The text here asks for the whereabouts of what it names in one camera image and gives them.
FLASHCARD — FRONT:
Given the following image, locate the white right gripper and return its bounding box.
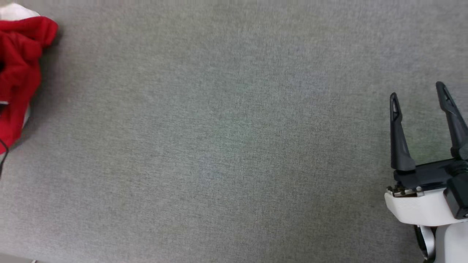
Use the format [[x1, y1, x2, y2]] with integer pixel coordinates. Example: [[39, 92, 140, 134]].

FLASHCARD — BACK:
[[384, 81, 468, 226]]

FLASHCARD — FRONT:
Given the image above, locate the red white-sleeved jersey shirt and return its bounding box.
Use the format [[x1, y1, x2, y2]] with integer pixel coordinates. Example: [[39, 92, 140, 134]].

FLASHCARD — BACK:
[[0, 4, 59, 155]]

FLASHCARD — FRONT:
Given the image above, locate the grey fabric sofa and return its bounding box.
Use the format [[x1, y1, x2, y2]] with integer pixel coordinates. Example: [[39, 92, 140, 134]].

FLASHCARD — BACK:
[[0, 0, 468, 263]]

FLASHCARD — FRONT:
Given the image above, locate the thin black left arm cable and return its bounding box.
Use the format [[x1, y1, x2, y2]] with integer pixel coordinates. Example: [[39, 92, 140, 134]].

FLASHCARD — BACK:
[[0, 138, 9, 178]]

